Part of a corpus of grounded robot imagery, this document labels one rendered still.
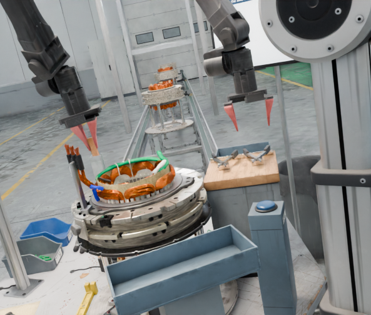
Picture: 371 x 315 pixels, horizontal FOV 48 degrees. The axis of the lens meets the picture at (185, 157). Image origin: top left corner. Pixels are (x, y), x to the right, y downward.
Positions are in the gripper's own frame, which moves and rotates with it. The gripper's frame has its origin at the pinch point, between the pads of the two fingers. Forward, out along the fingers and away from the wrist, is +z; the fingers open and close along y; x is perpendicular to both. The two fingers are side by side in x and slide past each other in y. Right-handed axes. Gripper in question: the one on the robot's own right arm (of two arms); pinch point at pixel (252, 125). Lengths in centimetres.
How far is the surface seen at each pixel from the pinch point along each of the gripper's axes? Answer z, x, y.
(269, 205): 12.8, 25.4, -1.1
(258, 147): 11.2, -19.0, -0.2
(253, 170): 10.3, 7.4, 1.8
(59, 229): 34, -32, 82
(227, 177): 10.2, 9.5, 8.3
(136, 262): 12, 46, 23
